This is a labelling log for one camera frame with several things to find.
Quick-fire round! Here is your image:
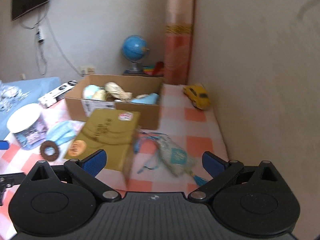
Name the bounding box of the beige sachet with cream tassel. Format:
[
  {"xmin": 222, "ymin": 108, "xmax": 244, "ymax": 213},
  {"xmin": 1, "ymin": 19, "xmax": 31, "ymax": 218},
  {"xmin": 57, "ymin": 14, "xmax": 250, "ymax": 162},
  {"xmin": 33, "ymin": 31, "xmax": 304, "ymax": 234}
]
[{"xmin": 104, "ymin": 82, "xmax": 132, "ymax": 102}]

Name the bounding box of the pale blue round pouch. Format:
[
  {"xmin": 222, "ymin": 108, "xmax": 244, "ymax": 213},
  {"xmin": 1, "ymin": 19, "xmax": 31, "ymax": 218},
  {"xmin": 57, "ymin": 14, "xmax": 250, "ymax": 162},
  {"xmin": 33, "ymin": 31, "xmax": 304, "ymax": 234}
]
[{"xmin": 82, "ymin": 84, "xmax": 106, "ymax": 101}]

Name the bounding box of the white and blue cloth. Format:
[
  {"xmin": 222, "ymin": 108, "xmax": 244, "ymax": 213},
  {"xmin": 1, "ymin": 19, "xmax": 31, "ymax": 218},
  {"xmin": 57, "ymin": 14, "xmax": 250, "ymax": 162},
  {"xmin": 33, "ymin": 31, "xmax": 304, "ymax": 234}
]
[{"xmin": 0, "ymin": 80, "xmax": 31, "ymax": 113}]

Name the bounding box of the red toy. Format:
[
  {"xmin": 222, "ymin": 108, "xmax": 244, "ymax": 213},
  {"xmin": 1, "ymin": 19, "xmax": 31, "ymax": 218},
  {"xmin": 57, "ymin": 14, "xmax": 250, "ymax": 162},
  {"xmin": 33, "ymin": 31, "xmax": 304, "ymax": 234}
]
[{"xmin": 153, "ymin": 61, "xmax": 165, "ymax": 77}]

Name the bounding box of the white power strip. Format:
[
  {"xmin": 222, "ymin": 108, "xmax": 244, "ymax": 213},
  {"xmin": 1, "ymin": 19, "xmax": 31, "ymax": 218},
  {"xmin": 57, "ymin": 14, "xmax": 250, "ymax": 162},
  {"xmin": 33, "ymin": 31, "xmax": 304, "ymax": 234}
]
[{"xmin": 36, "ymin": 25, "xmax": 46, "ymax": 43}]

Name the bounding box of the blue bed sheet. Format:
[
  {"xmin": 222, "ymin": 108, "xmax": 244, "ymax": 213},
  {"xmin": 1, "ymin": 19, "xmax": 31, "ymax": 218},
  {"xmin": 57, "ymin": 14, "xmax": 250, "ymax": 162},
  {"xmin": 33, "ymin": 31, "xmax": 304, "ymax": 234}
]
[{"xmin": 0, "ymin": 77, "xmax": 61, "ymax": 140}]

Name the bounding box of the black wall television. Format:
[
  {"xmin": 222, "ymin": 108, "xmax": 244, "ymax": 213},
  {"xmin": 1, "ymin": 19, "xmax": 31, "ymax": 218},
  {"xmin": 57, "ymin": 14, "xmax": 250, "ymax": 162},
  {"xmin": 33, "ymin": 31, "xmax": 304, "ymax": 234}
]
[{"xmin": 11, "ymin": 0, "xmax": 50, "ymax": 21}]

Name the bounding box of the pink checkered tablecloth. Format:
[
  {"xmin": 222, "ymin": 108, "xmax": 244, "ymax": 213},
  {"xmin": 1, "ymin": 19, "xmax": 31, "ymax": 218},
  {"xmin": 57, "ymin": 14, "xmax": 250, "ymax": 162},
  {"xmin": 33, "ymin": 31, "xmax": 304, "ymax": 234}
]
[{"xmin": 0, "ymin": 83, "xmax": 229, "ymax": 239}]

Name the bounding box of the pack of blue masks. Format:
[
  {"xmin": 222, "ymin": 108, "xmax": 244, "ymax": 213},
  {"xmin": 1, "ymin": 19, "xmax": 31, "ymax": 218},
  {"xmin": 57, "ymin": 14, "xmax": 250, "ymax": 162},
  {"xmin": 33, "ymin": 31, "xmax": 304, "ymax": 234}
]
[{"xmin": 131, "ymin": 93, "xmax": 160, "ymax": 105}]

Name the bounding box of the pink patterned curtain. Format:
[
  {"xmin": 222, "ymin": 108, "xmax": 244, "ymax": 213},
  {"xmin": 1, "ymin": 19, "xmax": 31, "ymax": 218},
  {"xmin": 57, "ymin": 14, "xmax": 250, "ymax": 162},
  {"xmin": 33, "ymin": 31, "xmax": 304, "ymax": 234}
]
[{"xmin": 164, "ymin": 0, "xmax": 196, "ymax": 86}]

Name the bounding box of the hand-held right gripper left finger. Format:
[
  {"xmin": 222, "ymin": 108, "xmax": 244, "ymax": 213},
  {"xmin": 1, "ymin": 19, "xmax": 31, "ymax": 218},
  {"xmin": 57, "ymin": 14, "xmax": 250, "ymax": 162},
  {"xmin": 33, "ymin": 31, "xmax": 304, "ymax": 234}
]
[{"xmin": 19, "ymin": 149, "xmax": 122, "ymax": 202}]

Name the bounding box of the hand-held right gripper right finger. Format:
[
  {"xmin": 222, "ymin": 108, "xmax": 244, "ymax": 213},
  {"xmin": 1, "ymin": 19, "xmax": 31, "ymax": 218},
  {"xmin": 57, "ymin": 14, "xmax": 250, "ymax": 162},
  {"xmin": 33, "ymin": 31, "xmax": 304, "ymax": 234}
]
[{"xmin": 187, "ymin": 151, "xmax": 285, "ymax": 202}]

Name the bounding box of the cardboard box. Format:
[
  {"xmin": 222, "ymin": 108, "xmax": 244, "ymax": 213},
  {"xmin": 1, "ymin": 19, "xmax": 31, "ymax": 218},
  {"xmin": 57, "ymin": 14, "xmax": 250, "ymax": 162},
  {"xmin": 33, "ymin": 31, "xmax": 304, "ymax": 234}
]
[{"xmin": 64, "ymin": 74, "xmax": 165, "ymax": 130}]

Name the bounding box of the yellow toy car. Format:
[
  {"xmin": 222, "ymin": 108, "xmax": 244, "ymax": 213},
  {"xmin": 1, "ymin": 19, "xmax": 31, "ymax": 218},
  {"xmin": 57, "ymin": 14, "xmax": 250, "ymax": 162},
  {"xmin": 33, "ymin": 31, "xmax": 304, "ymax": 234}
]
[{"xmin": 183, "ymin": 84, "xmax": 211, "ymax": 111}]

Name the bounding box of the white wall socket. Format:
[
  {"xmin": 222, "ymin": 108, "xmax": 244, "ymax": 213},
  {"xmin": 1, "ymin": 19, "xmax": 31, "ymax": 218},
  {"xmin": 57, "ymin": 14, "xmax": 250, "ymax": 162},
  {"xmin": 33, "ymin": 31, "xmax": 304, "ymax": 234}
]
[{"xmin": 80, "ymin": 65, "xmax": 96, "ymax": 75}]

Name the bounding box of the folded blue face mask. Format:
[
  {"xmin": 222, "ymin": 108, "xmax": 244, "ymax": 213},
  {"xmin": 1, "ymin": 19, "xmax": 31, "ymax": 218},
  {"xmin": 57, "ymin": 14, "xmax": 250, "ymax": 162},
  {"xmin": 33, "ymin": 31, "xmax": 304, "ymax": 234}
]
[{"xmin": 47, "ymin": 120, "xmax": 77, "ymax": 146}]

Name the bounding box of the olive tissue pack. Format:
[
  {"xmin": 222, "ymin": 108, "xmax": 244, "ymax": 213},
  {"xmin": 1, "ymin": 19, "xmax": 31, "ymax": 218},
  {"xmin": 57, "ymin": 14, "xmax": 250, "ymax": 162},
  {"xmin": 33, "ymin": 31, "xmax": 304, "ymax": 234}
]
[{"xmin": 63, "ymin": 109, "xmax": 141, "ymax": 187}]

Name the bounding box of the clear jar with white lid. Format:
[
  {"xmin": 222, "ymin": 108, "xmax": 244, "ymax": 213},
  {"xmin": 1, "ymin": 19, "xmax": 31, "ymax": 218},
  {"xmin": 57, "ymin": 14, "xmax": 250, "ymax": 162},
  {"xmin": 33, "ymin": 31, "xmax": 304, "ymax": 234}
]
[{"xmin": 6, "ymin": 103, "xmax": 48, "ymax": 151}]

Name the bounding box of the long black and white box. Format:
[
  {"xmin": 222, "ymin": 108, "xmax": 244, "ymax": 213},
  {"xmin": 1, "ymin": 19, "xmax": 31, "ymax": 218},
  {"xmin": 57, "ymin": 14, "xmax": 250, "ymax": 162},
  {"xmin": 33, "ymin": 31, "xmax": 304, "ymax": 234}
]
[{"xmin": 38, "ymin": 80, "xmax": 78, "ymax": 109}]

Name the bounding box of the blue globe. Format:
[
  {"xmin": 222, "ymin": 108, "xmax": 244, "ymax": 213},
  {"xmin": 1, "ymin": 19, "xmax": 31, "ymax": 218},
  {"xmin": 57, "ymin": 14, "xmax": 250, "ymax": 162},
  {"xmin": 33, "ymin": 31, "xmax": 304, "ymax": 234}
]
[{"xmin": 121, "ymin": 35, "xmax": 151, "ymax": 75}]

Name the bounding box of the black cable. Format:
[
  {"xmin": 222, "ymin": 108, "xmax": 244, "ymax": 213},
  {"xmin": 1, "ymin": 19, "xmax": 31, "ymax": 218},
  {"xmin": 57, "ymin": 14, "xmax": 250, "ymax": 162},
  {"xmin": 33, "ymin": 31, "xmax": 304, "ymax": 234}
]
[{"xmin": 19, "ymin": 15, "xmax": 48, "ymax": 76}]

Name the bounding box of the blue floral sachet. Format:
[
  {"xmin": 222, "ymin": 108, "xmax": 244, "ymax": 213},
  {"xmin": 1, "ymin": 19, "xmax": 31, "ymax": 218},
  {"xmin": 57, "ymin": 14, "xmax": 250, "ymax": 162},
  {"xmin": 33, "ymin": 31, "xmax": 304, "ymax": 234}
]
[{"xmin": 134, "ymin": 132, "xmax": 208, "ymax": 187}]

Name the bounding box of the white cable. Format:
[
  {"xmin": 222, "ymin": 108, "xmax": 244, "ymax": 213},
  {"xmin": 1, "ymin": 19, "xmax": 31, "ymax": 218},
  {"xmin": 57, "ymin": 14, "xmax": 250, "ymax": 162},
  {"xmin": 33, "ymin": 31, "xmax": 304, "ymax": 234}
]
[{"xmin": 47, "ymin": 17, "xmax": 85, "ymax": 77}]

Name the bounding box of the brown bead bracelet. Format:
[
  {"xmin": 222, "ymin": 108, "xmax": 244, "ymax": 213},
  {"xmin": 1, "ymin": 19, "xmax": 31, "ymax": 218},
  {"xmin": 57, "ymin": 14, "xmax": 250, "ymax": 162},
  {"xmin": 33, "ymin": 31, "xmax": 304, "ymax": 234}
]
[{"xmin": 40, "ymin": 140, "xmax": 61, "ymax": 160}]

